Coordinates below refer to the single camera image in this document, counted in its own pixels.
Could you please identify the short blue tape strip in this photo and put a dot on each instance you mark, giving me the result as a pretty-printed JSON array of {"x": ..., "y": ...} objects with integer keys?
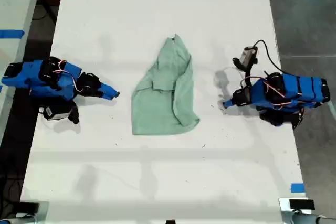
[{"x": 297, "y": 187}]

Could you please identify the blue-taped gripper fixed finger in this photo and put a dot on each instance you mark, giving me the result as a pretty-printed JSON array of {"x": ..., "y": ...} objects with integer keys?
[
  {"x": 230, "y": 101},
  {"x": 110, "y": 89}
]

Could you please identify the long blue tape strip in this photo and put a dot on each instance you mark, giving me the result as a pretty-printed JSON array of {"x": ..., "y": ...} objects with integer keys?
[{"x": 11, "y": 33}]

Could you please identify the small black box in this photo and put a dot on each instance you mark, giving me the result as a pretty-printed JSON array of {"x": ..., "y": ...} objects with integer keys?
[
  {"x": 302, "y": 204},
  {"x": 29, "y": 207}
]

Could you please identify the grey metal pipe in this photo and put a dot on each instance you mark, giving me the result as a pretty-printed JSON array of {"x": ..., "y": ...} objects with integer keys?
[
  {"x": 15, "y": 220},
  {"x": 309, "y": 218}
]

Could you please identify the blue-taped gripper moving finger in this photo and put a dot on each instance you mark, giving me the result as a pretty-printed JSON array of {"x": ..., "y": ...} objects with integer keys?
[
  {"x": 107, "y": 97},
  {"x": 231, "y": 106}
]

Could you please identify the silver metal bracket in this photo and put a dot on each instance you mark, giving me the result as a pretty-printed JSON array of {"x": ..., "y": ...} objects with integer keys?
[
  {"x": 284, "y": 204},
  {"x": 43, "y": 212}
]

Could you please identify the black camera box on stalk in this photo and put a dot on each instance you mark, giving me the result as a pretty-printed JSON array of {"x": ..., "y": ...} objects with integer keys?
[
  {"x": 246, "y": 57},
  {"x": 56, "y": 112}
]

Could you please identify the white side table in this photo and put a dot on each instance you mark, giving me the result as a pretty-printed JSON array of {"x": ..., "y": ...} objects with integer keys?
[{"x": 15, "y": 6}]

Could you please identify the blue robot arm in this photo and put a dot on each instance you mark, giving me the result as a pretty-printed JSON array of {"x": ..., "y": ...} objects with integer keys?
[
  {"x": 31, "y": 77},
  {"x": 296, "y": 90}
]

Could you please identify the pale green t-shirt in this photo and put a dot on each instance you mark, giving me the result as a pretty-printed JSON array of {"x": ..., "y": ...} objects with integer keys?
[{"x": 165, "y": 95}]

